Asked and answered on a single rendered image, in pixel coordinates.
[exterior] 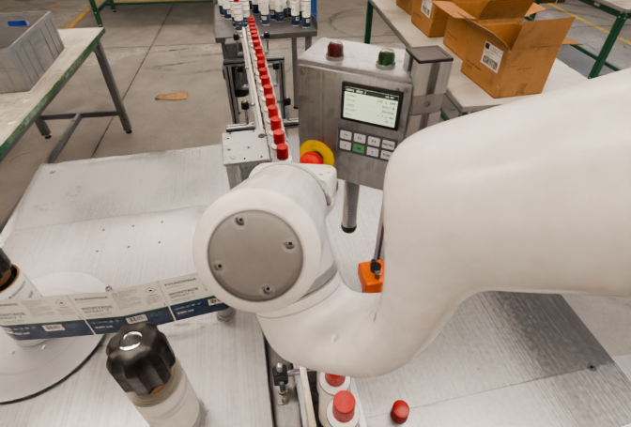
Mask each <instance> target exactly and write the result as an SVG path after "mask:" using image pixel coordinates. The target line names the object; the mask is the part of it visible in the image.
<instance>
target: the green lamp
mask: <svg viewBox="0 0 631 427"><path fill-rule="evenodd" d="M394 60H395V52H394V50H393V49H390V48H383V49H381V50H380V51H379V53H378V56H377V61H376V68H377V69H381V70H392V69H395V65H396V63H395V61H394Z"/></svg>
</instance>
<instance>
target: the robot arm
mask: <svg viewBox="0 0 631 427"><path fill-rule="evenodd" d="M336 191H338V180H337V175H336V169H335V168H334V167H332V166H331V165H325V164H308V163H295V162H289V161H282V162H267V163H261V164H259V165H258V166H256V167H255V168H254V169H253V170H252V171H251V173H250V175H249V178H247V179H246V180H244V181H243V182H242V183H240V184H239V185H237V186H236V187H235V188H234V189H232V190H231V191H229V192H227V193H226V194H224V195H223V196H221V197H220V198H218V199H217V200H216V201H215V202H213V203H212V204H211V205H210V206H209V207H208V208H207V209H206V210H205V212H204V213H203V215H202V216H201V218H200V219H199V221H198V223H197V225H196V227H195V230H194V234H193V238H192V258H193V262H194V265H195V268H196V271H197V273H198V275H199V277H200V279H201V281H202V282H203V284H204V285H205V287H206V288H207V289H208V291H209V292H210V293H211V294H212V295H213V296H215V297H216V298H217V299H218V300H220V301H222V302H223V303H225V304H226V305H228V306H231V307H233V308H235V309H238V310H241V311H245V312H249V313H255V314H256V317H257V319H258V322H259V324H260V327H261V328H262V330H263V332H264V334H265V336H266V338H267V340H268V342H269V344H270V345H271V347H272V348H273V350H274V351H275V352H276V353H277V354H278V355H279V356H280V357H282V358H283V359H285V360H287V361H289V362H291V363H293V364H296V365H298V366H301V367H304V368H307V369H311V370H315V371H319V372H323V373H327V374H336V375H341V376H349V377H359V378H368V377H376V376H381V375H384V374H388V373H390V372H393V371H395V370H397V369H399V368H401V367H403V366H404V365H406V364H408V363H409V362H411V361H412V360H413V359H415V358H416V357H417V356H418V355H420V354H421V353H422V352H423V351H424V349H425V348H426V347H427V346H428V345H429V344H431V343H432V341H433V340H434V339H435V338H436V337H437V336H438V334H439V333H440V331H441V330H442V329H443V327H444V326H445V325H446V323H447V322H448V321H449V319H450V318H451V317H452V315H453V314H454V313H455V311H456V310H457V309H458V308H459V307H460V306H461V304H463V303H464V302H465V301H466V300H468V299H469V298H470V297H473V296H475V295H477V294H479V293H482V292H487V291H507V292H525V293H543V294H561V295H579V296H597V297H631V68H629V69H623V70H619V71H616V72H613V73H610V74H607V75H603V76H600V77H596V78H593V79H590V80H587V81H584V82H580V83H577V84H571V85H567V86H565V87H561V88H558V89H555V90H551V91H548V92H545V93H542V94H538V95H535V96H531V97H528V98H524V99H519V100H516V101H512V102H509V103H505V104H502V105H499V106H496V107H492V108H489V109H485V110H482V111H479V112H475V113H472V114H466V115H463V116H459V117H457V118H454V119H450V120H447V121H444V122H440V123H438V124H436V125H433V126H430V127H428V128H425V129H423V130H419V131H417V132H415V133H414V134H412V135H410V136H409V137H408V138H407V139H406V140H404V141H403V142H402V143H401V144H400V145H399V146H398V147H397V148H396V149H395V150H394V151H393V153H392V156H391V157H390V159H389V162H388V165H387V169H386V173H385V178H384V187H383V221H384V254H385V259H384V278H383V286H382V292H381V293H370V294H369V293H359V292H355V291H353V290H351V289H350V288H348V287H347V286H346V285H345V283H344V282H343V280H342V277H341V275H340V272H339V269H338V266H337V265H336V262H335V259H334V256H333V252H332V249H331V244H330V240H329V235H328V231H327V224H326V217H327V216H328V215H329V214H330V213H331V211H332V209H333V207H334V203H335V197H336V196H335V193H336Z"/></svg>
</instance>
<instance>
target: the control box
mask: <svg viewBox="0 0 631 427"><path fill-rule="evenodd" d="M332 40H340V39H334V38H321V39H320V40H319V41H317V42H316V43H315V44H314V45H313V46H311V47H310V48H309V49H308V50H307V51H305V52H304V53H303V54H302V55H300V56H299V57H298V59H297V83H298V112H299V140H300V157H301V156H302V155H303V154H304V153H305V152H309V151H317V152H319V153H320V154H321V155H322V157H323V161H324V164H325V165H331V166H332V167H334V168H335V169H336V175H337V178H338V179H342V180H345V181H348V182H352V183H356V184H359V185H363V186H366V187H370V188H373V189H377V190H381V191H383V187H384V178H385V173H386V169H387V165H388V162H387V161H384V160H377V159H373V158H369V157H365V156H361V155H357V154H353V153H349V152H345V151H342V150H338V149H337V139H338V127H341V128H345V129H350V130H357V131H361V132H365V133H370V134H374V135H378V136H382V137H387V138H391V139H395V140H398V145H397V146H399V145H400V144H401V143H402V142H403V141H404V139H405V133H406V127H407V122H408V114H410V111H411V105H412V100H413V96H412V91H413V82H412V77H411V76H410V74H411V70H410V71H406V70H405V69H404V68H403V63H404V57H405V50H402V49H396V48H390V47H383V46H377V45H371V44H365V43H359V42H352V41H346V40H340V41H342V43H343V45H344V53H345V59H344V60H343V61H339V62H332V61H329V60H327V59H326V52H327V50H328V44H329V43H330V41H332ZM383 48H390V49H393V50H394V52H395V60H394V61H395V63H396V65H395V69H392V70H381V69H377V68H376V61H377V56H378V53H379V51H380V50H381V49H383ZM342 81H345V82H350V83H354V84H364V85H369V86H374V87H379V88H385V89H390V90H394V91H400V92H404V97H403V102H402V108H401V114H400V119H399V126H398V131H395V130H387V129H383V128H379V127H374V126H369V125H365V124H361V123H357V122H352V121H348V120H344V119H341V118H340V117H341V98H342Z"/></svg>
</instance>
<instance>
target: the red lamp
mask: <svg viewBox="0 0 631 427"><path fill-rule="evenodd" d="M326 59H327V60H329V61H332V62H339V61H343V60H344V59H345V53H344V45H343V43H342V41H340V40H332V41H330V43H329V44H328V50H327V52H326Z"/></svg>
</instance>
